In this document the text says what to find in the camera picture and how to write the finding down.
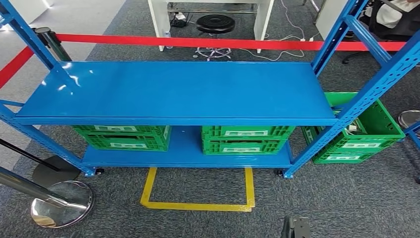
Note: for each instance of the short red barrier belt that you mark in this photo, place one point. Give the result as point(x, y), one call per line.
point(14, 67)

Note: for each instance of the open green plastic crate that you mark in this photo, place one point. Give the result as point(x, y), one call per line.
point(377, 121)

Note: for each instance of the long red barrier belt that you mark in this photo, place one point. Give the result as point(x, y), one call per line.
point(197, 42)

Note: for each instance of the black stanchion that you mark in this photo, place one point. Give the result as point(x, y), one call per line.
point(55, 170)

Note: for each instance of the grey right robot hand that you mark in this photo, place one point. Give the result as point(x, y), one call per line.
point(295, 228)

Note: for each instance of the white desk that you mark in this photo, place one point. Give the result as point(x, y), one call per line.
point(157, 19)

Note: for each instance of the dark belt stanchion post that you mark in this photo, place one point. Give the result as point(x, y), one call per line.
point(52, 42)

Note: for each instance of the black office chair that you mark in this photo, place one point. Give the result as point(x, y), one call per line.
point(403, 28)

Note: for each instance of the white display plinth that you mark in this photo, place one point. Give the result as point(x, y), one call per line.
point(29, 10)

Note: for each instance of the person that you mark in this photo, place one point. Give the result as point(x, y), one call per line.
point(390, 13)

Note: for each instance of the clear water bottle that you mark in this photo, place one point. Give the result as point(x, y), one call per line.
point(168, 41)

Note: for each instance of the black round stool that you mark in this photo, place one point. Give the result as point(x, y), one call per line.
point(215, 23)

